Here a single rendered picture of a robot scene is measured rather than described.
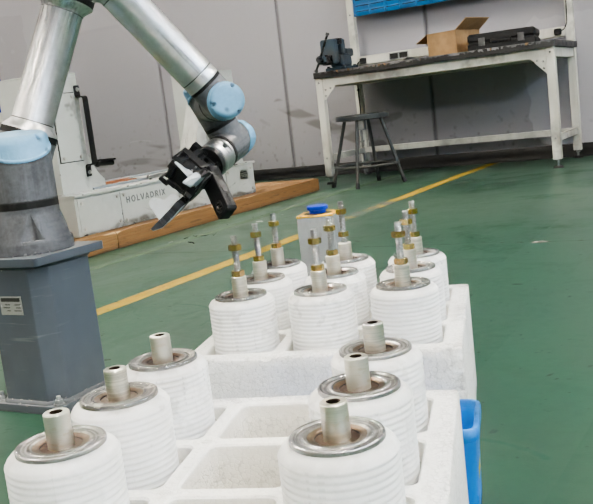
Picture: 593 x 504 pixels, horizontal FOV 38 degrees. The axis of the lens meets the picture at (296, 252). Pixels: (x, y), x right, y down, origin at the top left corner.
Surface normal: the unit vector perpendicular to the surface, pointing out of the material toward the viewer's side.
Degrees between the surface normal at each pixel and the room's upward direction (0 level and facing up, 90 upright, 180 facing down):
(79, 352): 90
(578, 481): 0
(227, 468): 90
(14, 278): 90
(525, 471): 0
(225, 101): 90
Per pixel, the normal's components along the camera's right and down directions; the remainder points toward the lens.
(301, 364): -0.22, 0.18
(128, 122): -0.47, 0.19
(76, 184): 0.87, -0.03
